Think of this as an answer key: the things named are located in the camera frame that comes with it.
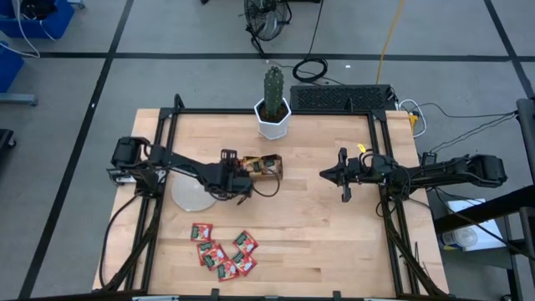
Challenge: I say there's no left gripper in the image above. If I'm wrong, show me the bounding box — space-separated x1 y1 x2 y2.
208 148 253 198

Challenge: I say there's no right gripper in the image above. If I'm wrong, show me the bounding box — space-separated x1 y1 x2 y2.
319 147 380 204

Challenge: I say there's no brown tea packet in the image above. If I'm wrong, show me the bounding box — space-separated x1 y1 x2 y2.
262 155 280 175

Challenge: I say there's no wooden compartment tea box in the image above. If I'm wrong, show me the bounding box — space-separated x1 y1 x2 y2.
233 153 284 181

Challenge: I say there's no white hexagonal plant pot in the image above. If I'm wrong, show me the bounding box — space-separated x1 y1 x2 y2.
253 97 293 141

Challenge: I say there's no round pale plate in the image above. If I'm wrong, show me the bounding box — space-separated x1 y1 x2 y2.
171 173 218 212

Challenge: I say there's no black perforated computer case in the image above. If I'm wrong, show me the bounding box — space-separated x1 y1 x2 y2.
289 84 397 112

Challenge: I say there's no green cactus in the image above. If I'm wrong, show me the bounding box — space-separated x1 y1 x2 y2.
262 65 285 118

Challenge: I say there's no small black device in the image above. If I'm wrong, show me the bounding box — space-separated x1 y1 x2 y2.
420 150 439 167

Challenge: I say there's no clear plastic bottle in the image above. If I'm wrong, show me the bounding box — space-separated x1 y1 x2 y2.
437 227 481 252

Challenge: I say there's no black floor fan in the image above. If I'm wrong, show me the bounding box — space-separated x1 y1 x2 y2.
243 0 293 58

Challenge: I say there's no white box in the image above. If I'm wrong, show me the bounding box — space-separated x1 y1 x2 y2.
446 198 507 253

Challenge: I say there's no black metal stand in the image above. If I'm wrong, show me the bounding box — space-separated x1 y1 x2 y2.
432 98 535 301

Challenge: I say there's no blue storage bin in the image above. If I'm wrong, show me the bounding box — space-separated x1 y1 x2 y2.
0 0 76 40
0 41 25 94

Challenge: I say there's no grey metal base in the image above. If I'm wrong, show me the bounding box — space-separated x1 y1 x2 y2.
0 92 38 106

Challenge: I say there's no black chair base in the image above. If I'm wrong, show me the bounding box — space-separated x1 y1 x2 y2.
0 128 18 168

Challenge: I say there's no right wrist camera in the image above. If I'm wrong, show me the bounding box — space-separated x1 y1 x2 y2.
349 158 369 185

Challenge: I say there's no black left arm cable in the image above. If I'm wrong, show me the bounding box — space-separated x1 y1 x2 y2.
250 173 282 198

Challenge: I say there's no black aluminium table frame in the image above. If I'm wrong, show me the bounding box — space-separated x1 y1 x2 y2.
99 94 451 301

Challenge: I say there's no black coiled cable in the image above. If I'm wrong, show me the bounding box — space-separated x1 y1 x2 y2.
267 0 335 84

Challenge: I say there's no yellow hanging cable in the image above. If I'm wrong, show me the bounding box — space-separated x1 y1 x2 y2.
374 0 406 84

